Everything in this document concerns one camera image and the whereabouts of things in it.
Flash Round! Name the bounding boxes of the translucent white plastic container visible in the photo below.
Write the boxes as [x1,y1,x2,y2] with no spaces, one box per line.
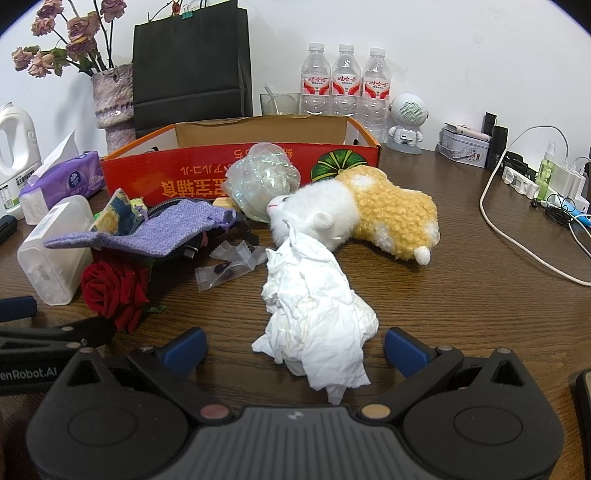
[17,195,95,306]

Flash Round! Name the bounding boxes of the purple knitted pouch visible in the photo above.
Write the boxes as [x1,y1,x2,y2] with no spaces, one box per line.
[44,203,239,257]

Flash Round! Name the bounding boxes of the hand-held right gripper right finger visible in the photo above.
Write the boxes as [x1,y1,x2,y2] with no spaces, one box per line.
[355,326,526,422]

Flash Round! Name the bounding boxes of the dark rounded object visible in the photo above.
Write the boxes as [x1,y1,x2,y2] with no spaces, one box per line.
[568,368,591,445]

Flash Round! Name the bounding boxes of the glass cup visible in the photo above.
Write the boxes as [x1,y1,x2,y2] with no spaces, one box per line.
[260,93,301,116]

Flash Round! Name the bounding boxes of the pale tin box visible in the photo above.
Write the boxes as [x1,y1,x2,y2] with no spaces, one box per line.
[436,123,492,168]

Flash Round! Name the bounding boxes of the green spray bottle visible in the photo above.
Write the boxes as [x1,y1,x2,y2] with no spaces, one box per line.
[536,141,557,200]

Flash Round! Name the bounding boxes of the dried pink flowers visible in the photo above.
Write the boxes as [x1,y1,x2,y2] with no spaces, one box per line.
[11,0,128,78]

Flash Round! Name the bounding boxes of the white cable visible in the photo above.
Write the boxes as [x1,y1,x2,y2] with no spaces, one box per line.
[479,126,591,287]

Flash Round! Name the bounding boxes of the white robot figure speaker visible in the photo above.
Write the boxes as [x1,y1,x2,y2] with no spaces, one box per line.
[385,93,431,155]

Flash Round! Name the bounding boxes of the white and yellow plush toy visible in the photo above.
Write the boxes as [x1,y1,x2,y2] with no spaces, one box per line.
[267,166,440,267]

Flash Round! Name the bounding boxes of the clear snack wrapper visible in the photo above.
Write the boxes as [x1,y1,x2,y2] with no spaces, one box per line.
[195,240,269,293]

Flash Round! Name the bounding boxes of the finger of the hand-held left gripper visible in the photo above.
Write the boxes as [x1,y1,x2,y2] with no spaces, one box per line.
[0,296,38,325]
[0,318,116,352]

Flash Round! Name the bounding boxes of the black paper bag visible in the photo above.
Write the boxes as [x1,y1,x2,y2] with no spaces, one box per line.
[132,0,254,139]

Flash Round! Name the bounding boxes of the clear plastic bag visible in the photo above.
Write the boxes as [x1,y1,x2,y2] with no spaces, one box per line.
[227,142,302,223]

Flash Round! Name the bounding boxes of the purple tissue pack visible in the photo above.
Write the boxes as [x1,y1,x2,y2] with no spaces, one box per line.
[18,129,106,226]

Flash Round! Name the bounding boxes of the white detergent jug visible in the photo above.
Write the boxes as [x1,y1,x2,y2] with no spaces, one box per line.
[0,102,42,221]

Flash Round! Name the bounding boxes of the spoon in glass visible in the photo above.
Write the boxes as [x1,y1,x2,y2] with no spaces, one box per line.
[263,84,283,116]

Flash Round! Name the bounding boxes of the red rose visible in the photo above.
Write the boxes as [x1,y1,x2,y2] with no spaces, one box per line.
[80,260,167,335]

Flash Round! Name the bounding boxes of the white plastic wrapper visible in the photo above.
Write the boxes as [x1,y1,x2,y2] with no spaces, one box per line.
[252,220,380,406]

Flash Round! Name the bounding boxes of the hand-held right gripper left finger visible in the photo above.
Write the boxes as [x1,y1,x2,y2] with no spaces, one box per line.
[65,327,235,424]

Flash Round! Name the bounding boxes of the blue patterned packet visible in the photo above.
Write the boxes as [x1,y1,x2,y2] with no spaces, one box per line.
[90,187,145,236]

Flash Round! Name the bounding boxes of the purple fuzzy vase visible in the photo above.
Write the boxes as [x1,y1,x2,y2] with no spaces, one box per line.
[91,64,137,158]

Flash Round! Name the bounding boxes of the orange cardboard box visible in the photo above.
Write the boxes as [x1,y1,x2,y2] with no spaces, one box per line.
[100,115,383,214]

